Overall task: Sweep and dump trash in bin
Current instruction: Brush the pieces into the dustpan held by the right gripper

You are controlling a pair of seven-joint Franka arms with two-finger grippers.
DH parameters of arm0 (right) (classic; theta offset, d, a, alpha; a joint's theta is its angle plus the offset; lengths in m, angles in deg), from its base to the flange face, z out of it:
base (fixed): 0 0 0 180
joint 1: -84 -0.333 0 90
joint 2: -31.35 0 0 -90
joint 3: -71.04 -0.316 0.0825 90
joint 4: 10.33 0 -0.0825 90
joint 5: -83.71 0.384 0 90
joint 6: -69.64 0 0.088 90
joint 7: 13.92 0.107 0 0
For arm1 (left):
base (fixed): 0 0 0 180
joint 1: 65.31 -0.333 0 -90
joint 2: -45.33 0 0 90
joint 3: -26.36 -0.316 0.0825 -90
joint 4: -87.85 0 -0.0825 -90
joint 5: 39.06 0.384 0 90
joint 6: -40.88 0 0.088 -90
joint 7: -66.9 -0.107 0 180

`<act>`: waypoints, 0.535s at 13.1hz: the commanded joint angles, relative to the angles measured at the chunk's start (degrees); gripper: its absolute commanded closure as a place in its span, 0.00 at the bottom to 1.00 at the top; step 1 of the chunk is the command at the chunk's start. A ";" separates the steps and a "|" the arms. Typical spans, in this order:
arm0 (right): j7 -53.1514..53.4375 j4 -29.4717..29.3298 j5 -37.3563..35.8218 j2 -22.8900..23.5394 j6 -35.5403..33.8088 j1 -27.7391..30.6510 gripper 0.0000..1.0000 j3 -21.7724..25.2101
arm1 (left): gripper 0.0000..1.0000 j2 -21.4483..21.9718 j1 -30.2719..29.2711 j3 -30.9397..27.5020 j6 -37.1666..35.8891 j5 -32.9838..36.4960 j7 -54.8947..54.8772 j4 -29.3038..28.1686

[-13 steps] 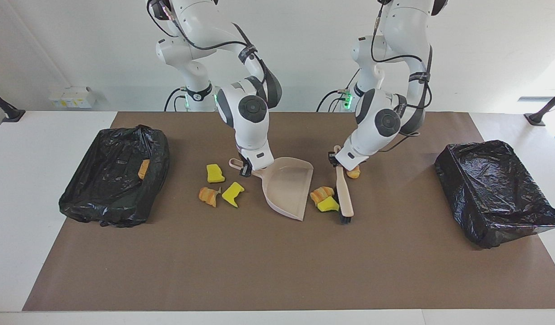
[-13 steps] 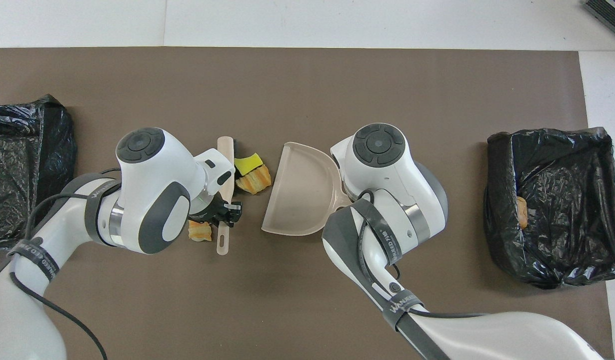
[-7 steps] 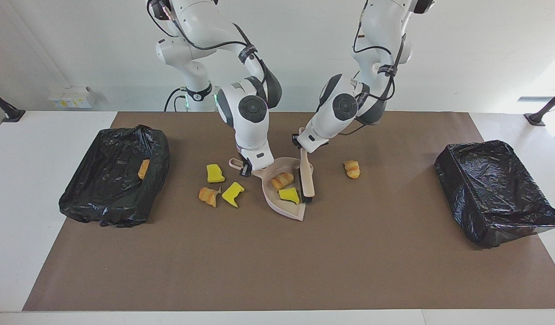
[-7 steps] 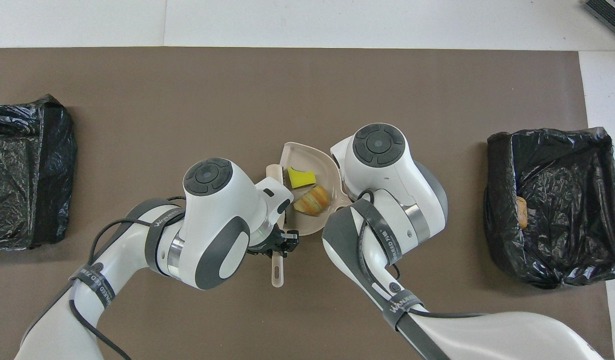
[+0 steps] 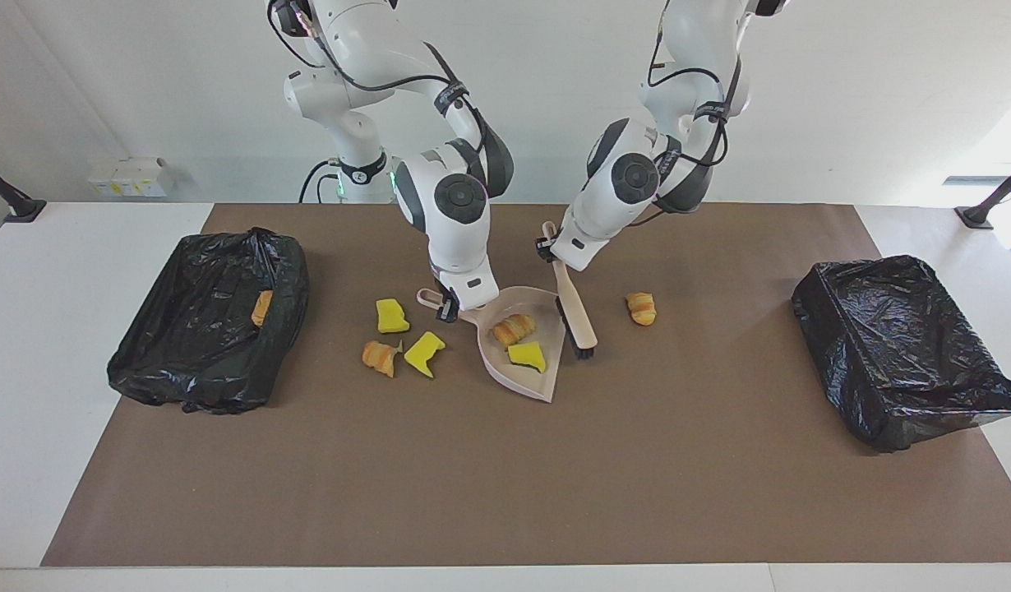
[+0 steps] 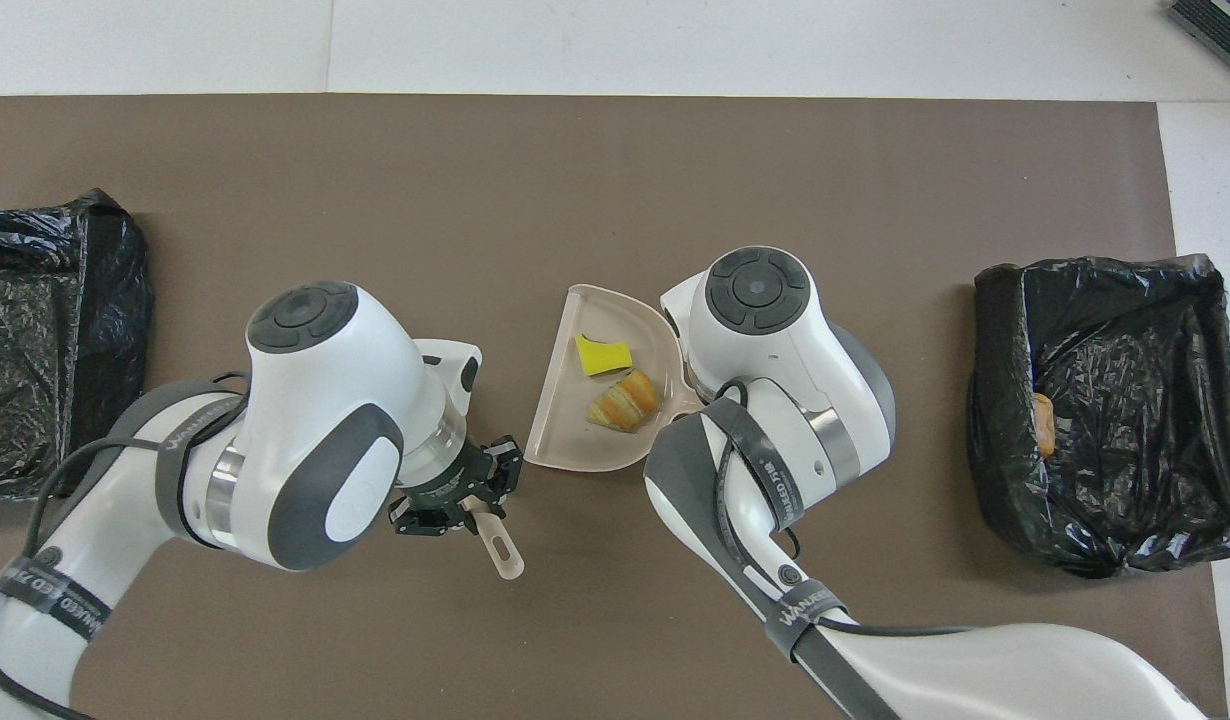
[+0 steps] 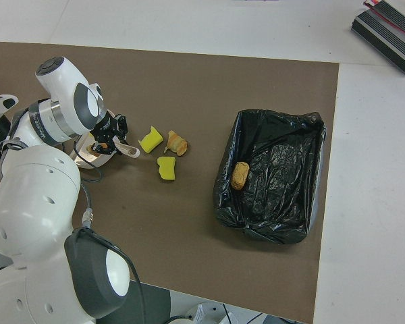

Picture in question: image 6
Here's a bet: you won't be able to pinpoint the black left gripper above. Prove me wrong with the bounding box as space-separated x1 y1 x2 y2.
390 437 524 539

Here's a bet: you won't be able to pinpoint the beige hand brush black bristles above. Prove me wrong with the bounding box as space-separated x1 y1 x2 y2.
470 505 526 582

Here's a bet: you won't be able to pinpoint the beige plastic dustpan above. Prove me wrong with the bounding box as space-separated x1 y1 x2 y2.
524 283 706 473

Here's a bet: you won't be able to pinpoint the striped croissant piece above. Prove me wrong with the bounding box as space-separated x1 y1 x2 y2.
587 368 661 433

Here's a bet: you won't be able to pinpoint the yellow sponge piece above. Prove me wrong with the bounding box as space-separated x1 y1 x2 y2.
573 333 634 379

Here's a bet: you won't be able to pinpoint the black bag lined bin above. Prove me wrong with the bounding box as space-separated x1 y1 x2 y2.
967 254 1230 579
0 188 156 504

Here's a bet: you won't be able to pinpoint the brown table mat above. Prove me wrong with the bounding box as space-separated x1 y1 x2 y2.
0 95 1228 720

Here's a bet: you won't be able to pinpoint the dark grey ribbed device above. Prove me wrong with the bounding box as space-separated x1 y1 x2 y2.
1165 0 1230 87

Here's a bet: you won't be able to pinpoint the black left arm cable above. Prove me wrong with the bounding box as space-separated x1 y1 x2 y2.
0 375 251 720

